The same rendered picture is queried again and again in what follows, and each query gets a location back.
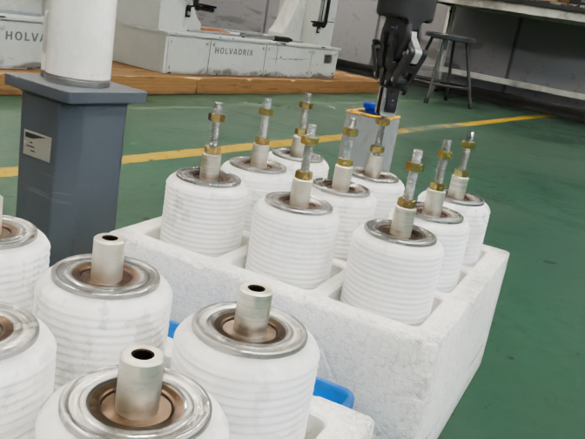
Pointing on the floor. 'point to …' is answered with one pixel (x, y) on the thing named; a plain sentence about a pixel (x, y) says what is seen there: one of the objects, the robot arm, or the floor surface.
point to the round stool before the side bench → (448, 67)
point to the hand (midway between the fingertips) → (386, 101)
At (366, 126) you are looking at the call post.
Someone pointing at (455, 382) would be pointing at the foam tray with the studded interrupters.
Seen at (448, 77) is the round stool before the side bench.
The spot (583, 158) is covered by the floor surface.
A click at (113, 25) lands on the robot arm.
